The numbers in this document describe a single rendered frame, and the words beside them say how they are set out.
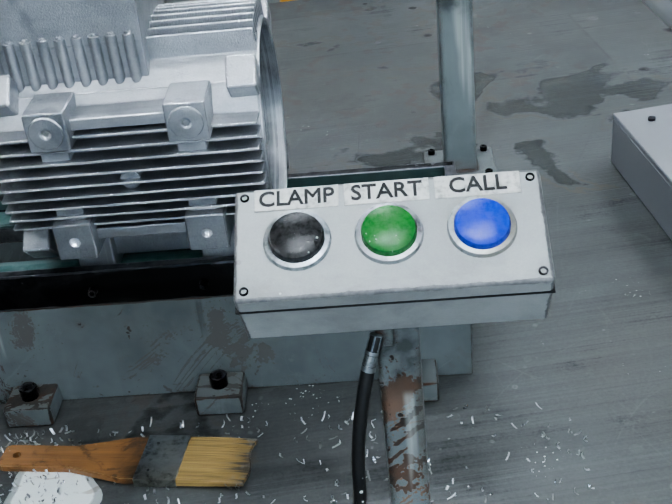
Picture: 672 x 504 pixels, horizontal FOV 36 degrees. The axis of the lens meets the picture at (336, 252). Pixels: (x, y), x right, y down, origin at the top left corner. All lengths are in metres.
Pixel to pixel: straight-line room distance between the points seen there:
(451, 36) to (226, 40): 0.39
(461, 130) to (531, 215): 0.59
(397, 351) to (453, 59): 0.56
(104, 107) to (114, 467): 0.28
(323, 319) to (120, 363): 0.35
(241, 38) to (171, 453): 0.32
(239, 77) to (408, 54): 0.80
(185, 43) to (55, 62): 0.09
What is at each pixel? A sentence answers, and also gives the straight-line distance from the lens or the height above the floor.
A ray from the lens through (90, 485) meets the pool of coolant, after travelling 0.84.
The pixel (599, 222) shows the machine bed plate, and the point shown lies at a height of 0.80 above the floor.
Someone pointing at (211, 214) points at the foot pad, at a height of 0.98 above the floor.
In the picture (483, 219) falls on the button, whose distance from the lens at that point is 0.56.
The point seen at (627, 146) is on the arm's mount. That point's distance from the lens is 1.15.
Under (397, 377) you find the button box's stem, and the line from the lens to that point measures 0.63.
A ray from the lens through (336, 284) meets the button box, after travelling 0.55.
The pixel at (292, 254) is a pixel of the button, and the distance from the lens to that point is 0.55.
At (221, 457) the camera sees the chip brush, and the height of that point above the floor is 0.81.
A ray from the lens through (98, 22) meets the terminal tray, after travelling 0.77.
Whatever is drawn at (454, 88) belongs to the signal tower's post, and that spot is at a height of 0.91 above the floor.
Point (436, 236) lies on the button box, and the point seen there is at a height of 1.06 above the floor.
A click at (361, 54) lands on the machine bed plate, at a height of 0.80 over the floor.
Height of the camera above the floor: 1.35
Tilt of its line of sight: 32 degrees down
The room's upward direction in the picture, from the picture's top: 6 degrees counter-clockwise
